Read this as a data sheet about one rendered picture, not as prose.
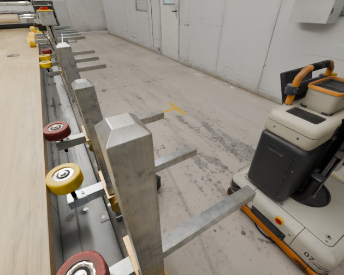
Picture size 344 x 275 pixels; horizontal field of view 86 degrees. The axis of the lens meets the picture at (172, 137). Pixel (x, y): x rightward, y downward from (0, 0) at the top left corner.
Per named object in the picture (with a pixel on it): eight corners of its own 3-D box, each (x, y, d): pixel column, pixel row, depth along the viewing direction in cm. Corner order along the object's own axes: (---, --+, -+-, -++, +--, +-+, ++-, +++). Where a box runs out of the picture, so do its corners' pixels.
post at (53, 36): (78, 98, 131) (53, 24, 104) (79, 101, 127) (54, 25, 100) (71, 100, 129) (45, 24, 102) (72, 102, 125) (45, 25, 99)
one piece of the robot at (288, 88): (277, 117, 100) (273, 75, 94) (312, 102, 114) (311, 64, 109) (298, 118, 90) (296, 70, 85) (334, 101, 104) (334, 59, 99)
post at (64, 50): (106, 164, 80) (68, 41, 51) (108, 169, 77) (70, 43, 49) (98, 167, 78) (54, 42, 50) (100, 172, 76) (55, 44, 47)
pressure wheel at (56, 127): (67, 160, 66) (54, 133, 59) (49, 155, 68) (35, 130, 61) (82, 146, 72) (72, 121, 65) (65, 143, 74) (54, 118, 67)
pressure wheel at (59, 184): (61, 217, 48) (42, 190, 41) (61, 195, 54) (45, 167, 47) (93, 205, 51) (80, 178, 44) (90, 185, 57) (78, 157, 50)
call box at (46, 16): (56, 25, 106) (51, 9, 101) (57, 27, 101) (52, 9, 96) (42, 26, 103) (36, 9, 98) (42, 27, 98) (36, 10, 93)
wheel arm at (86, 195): (191, 151, 72) (192, 143, 69) (196, 156, 69) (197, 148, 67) (70, 202, 54) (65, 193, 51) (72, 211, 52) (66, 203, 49)
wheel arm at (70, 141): (161, 117, 87) (160, 108, 84) (164, 120, 85) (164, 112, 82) (59, 148, 69) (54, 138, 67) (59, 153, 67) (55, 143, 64)
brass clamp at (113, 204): (118, 175, 62) (115, 165, 59) (132, 205, 53) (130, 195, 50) (99, 183, 60) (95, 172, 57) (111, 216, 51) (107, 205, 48)
